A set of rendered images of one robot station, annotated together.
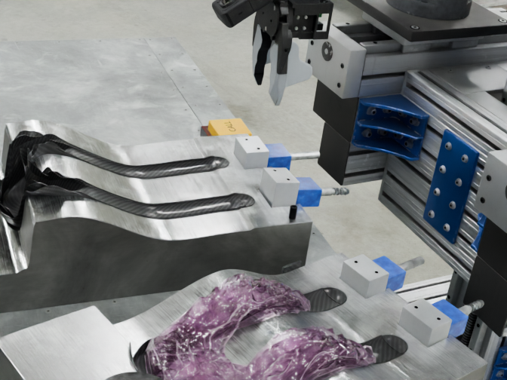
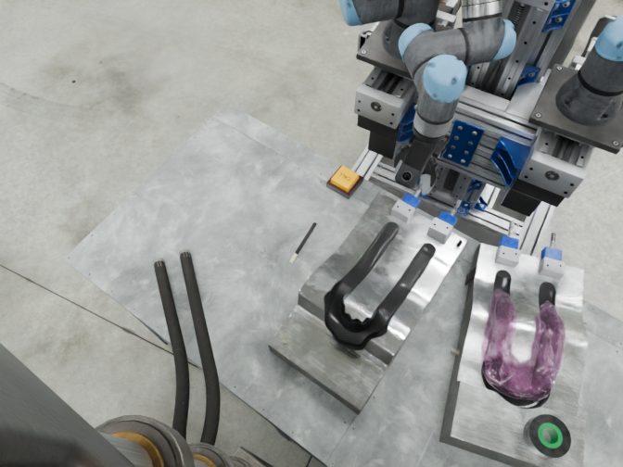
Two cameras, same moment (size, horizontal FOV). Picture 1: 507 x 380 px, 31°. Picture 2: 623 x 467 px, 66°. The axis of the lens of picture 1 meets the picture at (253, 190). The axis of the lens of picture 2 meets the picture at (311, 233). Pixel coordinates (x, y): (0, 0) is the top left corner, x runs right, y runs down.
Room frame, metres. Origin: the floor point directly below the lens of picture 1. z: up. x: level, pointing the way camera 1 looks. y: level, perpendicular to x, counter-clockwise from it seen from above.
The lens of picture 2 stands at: (0.76, 0.52, 1.98)
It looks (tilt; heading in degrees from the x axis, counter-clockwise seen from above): 61 degrees down; 332
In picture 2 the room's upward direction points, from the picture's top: 3 degrees counter-clockwise
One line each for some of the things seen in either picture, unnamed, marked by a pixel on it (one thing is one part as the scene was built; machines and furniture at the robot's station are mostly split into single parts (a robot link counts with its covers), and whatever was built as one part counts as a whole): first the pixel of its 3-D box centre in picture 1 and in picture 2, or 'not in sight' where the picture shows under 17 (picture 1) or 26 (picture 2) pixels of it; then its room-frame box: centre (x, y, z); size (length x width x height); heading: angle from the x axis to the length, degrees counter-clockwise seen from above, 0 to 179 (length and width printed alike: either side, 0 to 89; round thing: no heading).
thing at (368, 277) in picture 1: (388, 273); (508, 243); (1.01, -0.19, 0.86); 0.13 x 0.05 x 0.05; 132
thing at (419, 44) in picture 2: not in sight; (430, 53); (1.32, -0.06, 1.31); 0.11 x 0.11 x 0.08; 74
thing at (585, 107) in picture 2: not in sight; (595, 89); (1.18, -0.52, 1.09); 0.15 x 0.15 x 0.10
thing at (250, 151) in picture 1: (279, 157); (411, 201); (1.23, -0.03, 0.89); 0.13 x 0.05 x 0.05; 114
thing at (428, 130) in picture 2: not in sight; (431, 118); (1.23, -0.01, 1.23); 0.08 x 0.08 x 0.05
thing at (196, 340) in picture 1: (259, 336); (524, 340); (0.79, -0.03, 0.90); 0.26 x 0.18 x 0.08; 132
